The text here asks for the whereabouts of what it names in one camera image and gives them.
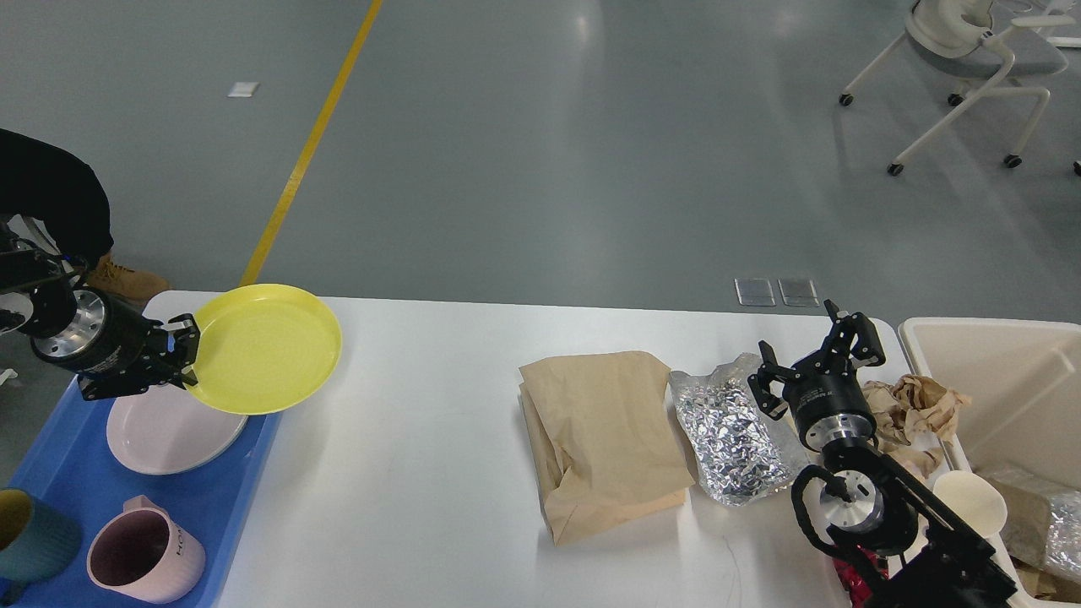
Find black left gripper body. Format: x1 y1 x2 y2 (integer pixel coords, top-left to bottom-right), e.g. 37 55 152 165
30 287 169 376

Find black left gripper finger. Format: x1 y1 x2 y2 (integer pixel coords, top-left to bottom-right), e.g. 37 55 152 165
148 314 201 389
78 364 187 401

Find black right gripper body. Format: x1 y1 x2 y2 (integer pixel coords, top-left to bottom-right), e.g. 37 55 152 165
780 371 876 449

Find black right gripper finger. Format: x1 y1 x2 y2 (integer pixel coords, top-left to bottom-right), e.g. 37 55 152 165
822 300 888 376
747 341 800 421

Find yellow plastic plate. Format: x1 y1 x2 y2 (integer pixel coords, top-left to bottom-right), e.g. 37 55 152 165
188 285 343 415

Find pink ribbed mug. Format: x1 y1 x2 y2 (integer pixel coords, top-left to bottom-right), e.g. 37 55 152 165
85 494 206 605

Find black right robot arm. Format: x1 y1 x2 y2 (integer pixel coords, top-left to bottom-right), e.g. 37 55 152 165
748 301 1019 607

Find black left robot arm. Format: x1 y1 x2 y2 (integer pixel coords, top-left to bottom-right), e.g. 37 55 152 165
1 216 200 400

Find silver foil pouch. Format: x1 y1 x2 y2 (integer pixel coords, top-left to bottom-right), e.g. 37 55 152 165
669 353 810 507

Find tan work boot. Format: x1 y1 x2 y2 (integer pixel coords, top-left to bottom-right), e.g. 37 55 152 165
85 252 172 307

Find pink round plate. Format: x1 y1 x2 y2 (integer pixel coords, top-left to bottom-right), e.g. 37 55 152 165
106 385 248 475

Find right metal floor plate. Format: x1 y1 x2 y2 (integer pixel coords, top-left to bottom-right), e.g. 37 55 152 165
779 278 820 307

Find metal floor plate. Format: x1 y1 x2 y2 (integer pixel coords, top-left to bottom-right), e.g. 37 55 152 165
734 278 777 307
779 278 820 307

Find blue plastic tray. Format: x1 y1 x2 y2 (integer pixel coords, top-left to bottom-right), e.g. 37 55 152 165
10 383 280 607

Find crumpled brown paper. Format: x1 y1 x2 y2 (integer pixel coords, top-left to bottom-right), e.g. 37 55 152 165
860 374 973 481

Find left metal floor plate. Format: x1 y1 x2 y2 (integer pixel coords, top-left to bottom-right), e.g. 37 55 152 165
734 278 777 307

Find teal blue cup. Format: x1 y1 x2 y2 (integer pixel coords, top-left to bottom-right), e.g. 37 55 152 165
1 488 84 584

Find person in black clothes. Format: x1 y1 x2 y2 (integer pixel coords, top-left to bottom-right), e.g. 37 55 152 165
1 128 114 270

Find brown paper bag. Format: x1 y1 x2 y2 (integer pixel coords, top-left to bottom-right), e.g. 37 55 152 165
519 351 693 546

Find white paper cup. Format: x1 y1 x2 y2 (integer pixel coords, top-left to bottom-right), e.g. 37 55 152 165
932 470 1007 539

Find beige plastic bin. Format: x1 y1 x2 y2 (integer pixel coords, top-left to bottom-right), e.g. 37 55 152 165
897 317 1081 608

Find red snack wrapper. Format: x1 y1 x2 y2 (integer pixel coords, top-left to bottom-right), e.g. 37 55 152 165
833 548 888 608

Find wrapped package in bin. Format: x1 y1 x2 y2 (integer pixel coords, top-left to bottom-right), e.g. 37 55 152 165
971 460 1081 592

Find white paper scrap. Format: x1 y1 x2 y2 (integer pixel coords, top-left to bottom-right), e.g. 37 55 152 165
226 81 261 100

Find white office chair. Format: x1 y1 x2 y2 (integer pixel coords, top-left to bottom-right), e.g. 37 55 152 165
838 1 1078 176

